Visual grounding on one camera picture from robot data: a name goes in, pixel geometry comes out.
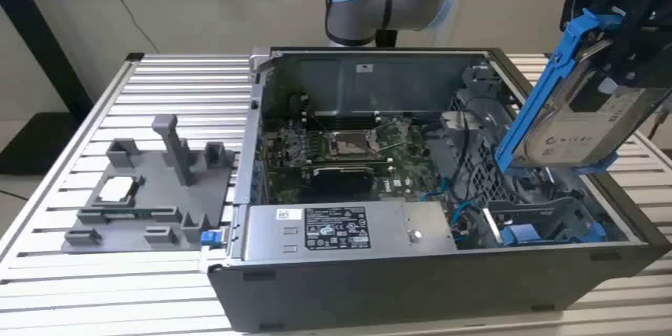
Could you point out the hard disk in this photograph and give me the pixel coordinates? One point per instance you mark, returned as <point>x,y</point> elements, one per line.
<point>567,143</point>

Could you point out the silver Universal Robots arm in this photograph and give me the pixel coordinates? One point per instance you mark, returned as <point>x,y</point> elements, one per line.
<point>361,17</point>

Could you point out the grey perforated disk bay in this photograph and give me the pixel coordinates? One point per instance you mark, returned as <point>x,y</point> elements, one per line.
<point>480,163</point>

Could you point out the RAM slot bank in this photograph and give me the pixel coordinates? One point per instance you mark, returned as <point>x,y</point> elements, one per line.
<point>344,117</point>
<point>352,159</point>

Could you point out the blue disk carrier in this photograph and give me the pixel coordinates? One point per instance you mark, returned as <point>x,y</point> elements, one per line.
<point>521,235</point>

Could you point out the green motherboard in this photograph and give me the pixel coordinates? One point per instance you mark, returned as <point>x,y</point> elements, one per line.
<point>409,163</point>

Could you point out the CPU socket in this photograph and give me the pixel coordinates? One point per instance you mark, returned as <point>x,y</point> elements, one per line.
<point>351,142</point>

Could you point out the black graphics card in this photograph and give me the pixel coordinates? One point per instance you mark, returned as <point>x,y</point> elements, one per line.
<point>341,182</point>

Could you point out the silver power supply unit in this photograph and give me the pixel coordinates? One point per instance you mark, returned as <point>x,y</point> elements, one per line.
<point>347,230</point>

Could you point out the open black PC case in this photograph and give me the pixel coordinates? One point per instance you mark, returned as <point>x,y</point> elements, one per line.
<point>367,292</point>

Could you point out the black table corner cap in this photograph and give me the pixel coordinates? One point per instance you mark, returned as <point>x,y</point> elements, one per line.
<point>135,56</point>

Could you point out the blue case latch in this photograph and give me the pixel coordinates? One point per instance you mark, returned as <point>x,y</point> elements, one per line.
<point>209,238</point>

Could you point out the grey parts rack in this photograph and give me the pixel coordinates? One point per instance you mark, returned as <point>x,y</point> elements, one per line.
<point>157,186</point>

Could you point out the green RAM stick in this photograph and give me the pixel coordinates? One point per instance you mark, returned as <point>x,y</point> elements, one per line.
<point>137,213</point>

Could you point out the silver CPU chip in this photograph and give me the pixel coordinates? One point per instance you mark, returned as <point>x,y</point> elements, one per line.
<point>116,190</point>

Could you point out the black monitor stand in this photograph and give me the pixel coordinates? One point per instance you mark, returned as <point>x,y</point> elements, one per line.
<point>36,143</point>

